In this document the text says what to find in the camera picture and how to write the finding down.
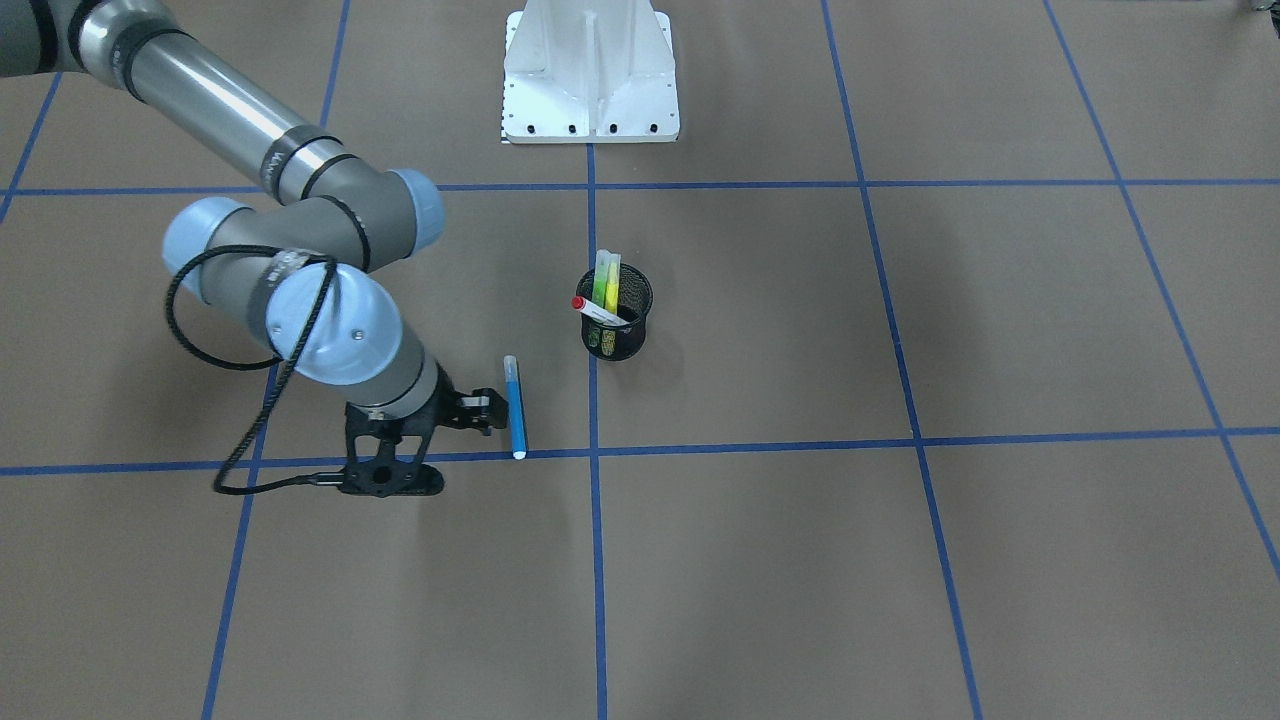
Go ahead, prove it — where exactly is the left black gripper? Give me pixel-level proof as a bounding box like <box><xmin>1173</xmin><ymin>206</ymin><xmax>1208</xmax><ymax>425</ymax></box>
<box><xmin>346</xmin><ymin>365</ymin><xmax>509</xmax><ymax>451</ymax></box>

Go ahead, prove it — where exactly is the blue marker pen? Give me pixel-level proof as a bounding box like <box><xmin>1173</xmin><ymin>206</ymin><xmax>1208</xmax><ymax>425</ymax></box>
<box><xmin>503</xmin><ymin>354</ymin><xmax>529</xmax><ymax>460</ymax></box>

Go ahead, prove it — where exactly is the red capped white marker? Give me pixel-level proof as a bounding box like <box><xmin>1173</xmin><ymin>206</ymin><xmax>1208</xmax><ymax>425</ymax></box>
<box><xmin>571</xmin><ymin>295</ymin><xmax>628</xmax><ymax>328</ymax></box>

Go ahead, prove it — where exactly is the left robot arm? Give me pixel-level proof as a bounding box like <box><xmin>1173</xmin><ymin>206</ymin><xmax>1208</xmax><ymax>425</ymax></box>
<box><xmin>3</xmin><ymin>1</ymin><xmax>507</xmax><ymax>438</ymax></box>

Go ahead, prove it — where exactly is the black mesh pen cup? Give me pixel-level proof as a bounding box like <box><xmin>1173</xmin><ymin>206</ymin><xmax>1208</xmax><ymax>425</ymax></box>
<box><xmin>579</xmin><ymin>264</ymin><xmax>654</xmax><ymax>363</ymax></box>

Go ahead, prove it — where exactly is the yellow highlighter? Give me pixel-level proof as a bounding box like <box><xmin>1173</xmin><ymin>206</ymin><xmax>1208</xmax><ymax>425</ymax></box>
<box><xmin>591</xmin><ymin>249</ymin><xmax>613</xmax><ymax>313</ymax></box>

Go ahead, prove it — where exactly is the green highlighter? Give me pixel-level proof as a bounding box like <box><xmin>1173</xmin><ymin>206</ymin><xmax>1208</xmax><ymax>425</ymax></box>
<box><xmin>603</xmin><ymin>252</ymin><xmax>621</xmax><ymax>315</ymax></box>

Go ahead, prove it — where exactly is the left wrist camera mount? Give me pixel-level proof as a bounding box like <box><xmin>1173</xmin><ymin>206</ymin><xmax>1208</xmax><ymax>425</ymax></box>
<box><xmin>335</xmin><ymin>423</ymin><xmax>445</xmax><ymax>498</ymax></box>

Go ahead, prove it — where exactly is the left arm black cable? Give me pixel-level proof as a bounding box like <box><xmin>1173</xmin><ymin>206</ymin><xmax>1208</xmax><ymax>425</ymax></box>
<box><xmin>164</xmin><ymin>246</ymin><xmax>351</xmax><ymax>496</ymax></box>

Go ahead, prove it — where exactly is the white camera stand base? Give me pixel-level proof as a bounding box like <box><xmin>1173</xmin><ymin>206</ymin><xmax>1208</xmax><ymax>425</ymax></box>
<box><xmin>500</xmin><ymin>1</ymin><xmax>682</xmax><ymax>145</ymax></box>

